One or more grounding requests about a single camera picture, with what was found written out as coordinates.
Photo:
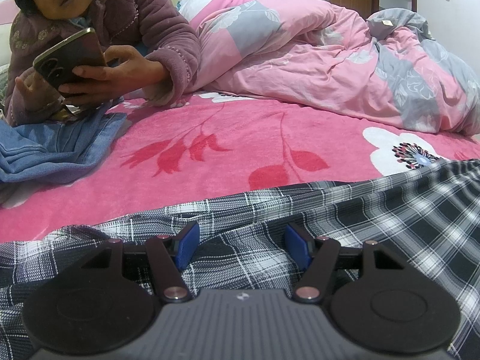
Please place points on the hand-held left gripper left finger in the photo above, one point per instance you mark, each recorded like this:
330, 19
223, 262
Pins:
187, 245

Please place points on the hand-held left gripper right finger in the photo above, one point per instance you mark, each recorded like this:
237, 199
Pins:
298, 245

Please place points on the black white plaid pants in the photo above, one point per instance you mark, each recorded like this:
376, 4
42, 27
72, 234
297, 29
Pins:
393, 213

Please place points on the pink floral blanket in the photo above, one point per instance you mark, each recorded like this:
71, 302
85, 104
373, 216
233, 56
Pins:
225, 138

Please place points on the blue denim garment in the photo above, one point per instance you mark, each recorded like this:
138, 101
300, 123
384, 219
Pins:
56, 146

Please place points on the small printed packet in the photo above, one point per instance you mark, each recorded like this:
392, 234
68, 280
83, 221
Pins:
65, 112

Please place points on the pink grey duvet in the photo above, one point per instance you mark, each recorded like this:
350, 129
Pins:
318, 56

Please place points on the pink white headboard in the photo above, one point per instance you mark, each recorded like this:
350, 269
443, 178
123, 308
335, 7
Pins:
4, 41

